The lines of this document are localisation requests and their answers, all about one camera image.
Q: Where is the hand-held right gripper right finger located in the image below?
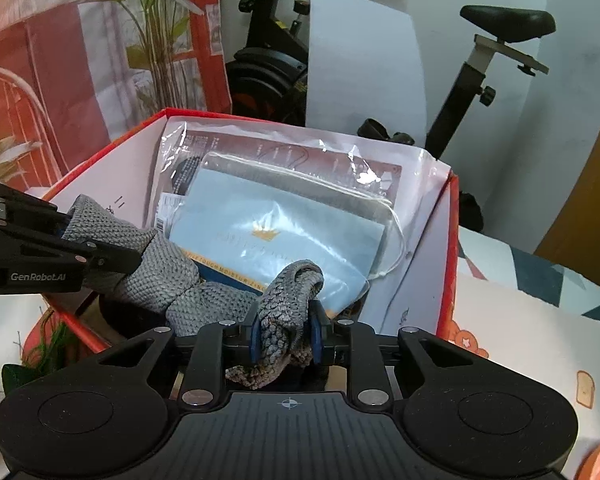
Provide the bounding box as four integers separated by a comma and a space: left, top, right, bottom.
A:
307, 301, 491, 407

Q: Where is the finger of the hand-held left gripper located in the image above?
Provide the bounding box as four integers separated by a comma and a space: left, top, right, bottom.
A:
0, 176, 72, 238
0, 224, 143, 278

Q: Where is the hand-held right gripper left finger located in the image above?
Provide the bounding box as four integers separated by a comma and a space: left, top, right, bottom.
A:
97, 305, 261, 408

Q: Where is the grey knitted cloth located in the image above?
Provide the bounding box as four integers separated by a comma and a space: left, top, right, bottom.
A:
60, 194, 326, 391

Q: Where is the red cardboard box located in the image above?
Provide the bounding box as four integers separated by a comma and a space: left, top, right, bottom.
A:
22, 106, 462, 361

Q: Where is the plastic bag with dark garment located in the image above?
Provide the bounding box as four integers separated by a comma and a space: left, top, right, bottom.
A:
152, 120, 453, 311

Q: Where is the pale spiky plant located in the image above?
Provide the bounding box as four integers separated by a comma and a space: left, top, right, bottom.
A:
0, 134, 32, 191

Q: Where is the green leafy sprig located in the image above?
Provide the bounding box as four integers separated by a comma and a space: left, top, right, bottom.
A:
1, 310, 81, 392

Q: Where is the light blue packet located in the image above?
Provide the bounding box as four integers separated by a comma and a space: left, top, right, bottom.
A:
169, 167, 386, 312

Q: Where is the clear zip pouch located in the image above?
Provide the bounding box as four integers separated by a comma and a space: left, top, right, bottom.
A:
200, 150, 407, 281

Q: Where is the red and white curtain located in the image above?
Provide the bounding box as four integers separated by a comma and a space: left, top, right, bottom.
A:
0, 0, 233, 197

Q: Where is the green leafy plant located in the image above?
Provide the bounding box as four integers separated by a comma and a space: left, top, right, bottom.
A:
55, 0, 206, 117

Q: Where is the white printed blanket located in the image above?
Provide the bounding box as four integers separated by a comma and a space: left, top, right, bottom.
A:
0, 270, 600, 467

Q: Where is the geometric printed bedsheet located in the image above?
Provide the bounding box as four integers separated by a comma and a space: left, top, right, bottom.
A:
455, 227, 600, 332

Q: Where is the black exercise bike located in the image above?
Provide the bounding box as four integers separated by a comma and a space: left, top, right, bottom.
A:
225, 0, 557, 233

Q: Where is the white board sheet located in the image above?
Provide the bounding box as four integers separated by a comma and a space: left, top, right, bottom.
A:
304, 0, 428, 148

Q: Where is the wooden door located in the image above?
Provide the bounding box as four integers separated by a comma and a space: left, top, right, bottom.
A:
535, 25, 600, 301

